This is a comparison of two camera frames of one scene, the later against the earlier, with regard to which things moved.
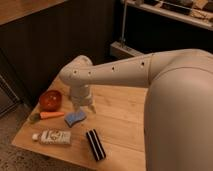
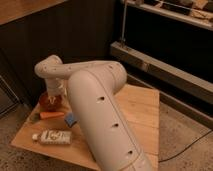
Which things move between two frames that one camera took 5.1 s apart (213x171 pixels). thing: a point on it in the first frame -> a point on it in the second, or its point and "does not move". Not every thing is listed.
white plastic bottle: x=53 y=137 does not move
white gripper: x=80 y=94 -> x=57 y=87
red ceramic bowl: x=50 y=100 does not move
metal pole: x=124 y=24 does not move
